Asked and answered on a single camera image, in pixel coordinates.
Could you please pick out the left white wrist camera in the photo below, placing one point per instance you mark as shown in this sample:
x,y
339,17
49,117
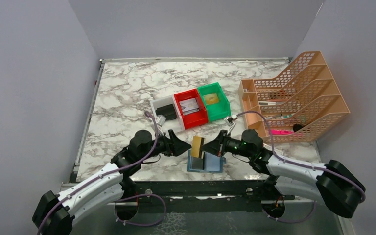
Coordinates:
x,y
160,120

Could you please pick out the black wallet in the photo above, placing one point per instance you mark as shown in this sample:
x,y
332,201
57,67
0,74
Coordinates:
x,y
168,111

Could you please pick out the black mounting rail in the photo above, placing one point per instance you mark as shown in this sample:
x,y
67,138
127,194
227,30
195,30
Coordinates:
x,y
199,196

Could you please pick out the pens in organizer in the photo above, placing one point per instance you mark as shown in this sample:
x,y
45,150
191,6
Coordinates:
x,y
278,115

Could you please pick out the pink marker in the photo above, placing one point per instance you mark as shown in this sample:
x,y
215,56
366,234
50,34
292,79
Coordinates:
x,y
281,132

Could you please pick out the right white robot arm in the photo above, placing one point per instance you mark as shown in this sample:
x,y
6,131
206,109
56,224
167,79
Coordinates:
x,y
331,184

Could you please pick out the stack of cards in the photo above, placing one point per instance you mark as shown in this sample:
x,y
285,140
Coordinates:
x,y
189,106

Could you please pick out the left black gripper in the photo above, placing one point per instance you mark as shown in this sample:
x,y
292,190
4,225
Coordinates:
x,y
171,142

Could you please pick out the gold credit card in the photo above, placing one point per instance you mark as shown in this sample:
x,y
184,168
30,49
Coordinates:
x,y
197,143

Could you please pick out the white plastic bin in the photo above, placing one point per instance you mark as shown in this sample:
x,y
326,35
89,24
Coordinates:
x,y
175,125

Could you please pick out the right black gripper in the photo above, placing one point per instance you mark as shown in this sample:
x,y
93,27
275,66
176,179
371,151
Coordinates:
x,y
222,142

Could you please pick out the blue card holder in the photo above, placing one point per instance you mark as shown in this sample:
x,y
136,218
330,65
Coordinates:
x,y
213,164

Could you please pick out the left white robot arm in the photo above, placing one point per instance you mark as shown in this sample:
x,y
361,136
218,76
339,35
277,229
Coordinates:
x,y
56,213

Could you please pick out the red plastic bin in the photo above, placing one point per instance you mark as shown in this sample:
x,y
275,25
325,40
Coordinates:
x,y
193,119

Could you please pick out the black VIP credit card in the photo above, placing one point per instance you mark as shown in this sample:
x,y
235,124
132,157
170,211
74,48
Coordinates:
x,y
197,163

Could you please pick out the orange file organizer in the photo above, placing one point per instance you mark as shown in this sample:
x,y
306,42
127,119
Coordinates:
x,y
307,89

